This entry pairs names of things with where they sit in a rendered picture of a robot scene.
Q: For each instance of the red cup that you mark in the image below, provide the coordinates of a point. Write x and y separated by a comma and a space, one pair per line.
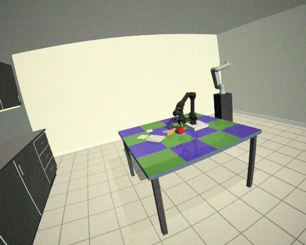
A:
180, 130

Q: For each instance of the tan wooden plank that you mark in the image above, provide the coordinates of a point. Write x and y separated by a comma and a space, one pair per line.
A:
172, 131

